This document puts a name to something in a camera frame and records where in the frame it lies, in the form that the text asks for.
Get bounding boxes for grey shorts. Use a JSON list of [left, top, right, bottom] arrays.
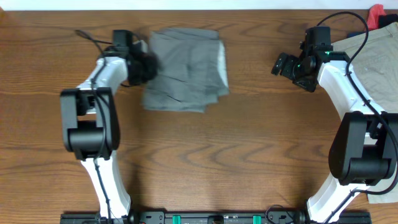
[[142, 28, 229, 113]]

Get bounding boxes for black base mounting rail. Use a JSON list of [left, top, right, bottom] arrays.
[[60, 210, 372, 224]]

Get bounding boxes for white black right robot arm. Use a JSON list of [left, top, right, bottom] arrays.
[[272, 26, 397, 223]]

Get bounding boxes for red cloth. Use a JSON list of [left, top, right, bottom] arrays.
[[367, 4, 386, 30]]

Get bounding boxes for black cloth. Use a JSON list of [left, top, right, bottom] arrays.
[[378, 14, 398, 29]]

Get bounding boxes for beige khaki shorts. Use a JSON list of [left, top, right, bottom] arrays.
[[332, 22, 397, 203]]

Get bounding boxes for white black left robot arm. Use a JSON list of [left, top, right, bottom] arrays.
[[60, 30, 158, 223]]

